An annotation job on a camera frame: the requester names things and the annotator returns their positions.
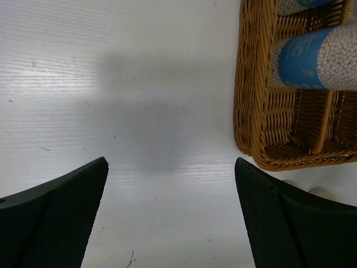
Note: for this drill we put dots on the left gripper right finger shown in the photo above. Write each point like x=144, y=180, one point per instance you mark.
x=289, y=227

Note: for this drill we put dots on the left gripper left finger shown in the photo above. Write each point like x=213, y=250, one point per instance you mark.
x=49, y=225

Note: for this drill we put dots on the silver-lid bottle blue label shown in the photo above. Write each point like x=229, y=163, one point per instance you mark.
x=289, y=7
x=323, y=59

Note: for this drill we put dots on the pink-lid spice bottle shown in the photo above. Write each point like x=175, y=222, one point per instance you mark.
x=318, y=191

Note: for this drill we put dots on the brown wicker divided basket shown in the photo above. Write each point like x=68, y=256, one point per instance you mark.
x=285, y=128

